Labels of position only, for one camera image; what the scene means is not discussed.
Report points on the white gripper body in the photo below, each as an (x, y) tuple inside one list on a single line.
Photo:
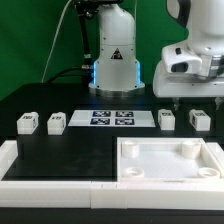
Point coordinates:
[(180, 85)]

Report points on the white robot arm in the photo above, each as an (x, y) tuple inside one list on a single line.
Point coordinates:
[(191, 68)]

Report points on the white U-shaped fence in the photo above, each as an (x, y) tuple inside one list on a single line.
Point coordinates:
[(190, 195)]

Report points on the white square tabletop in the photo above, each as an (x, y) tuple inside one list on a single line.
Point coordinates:
[(168, 159)]

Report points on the white marker sheet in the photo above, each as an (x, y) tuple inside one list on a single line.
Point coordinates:
[(112, 118)]

